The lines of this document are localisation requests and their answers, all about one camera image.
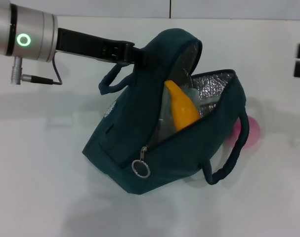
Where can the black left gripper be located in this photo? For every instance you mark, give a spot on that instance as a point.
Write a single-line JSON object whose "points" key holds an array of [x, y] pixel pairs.
{"points": [[90, 45]]}

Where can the yellow banana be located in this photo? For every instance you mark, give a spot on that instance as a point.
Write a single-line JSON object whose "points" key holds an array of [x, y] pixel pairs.
{"points": [[182, 108]]}

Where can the clear plastic food container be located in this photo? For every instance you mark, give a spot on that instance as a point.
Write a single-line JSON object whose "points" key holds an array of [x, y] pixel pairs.
{"points": [[164, 118]]}

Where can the pink peach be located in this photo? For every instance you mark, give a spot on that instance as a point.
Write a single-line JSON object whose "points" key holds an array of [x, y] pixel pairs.
{"points": [[254, 130]]}

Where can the dark teal insulated lunch bag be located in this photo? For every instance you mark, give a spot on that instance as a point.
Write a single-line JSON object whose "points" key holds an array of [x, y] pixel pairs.
{"points": [[189, 153]]}

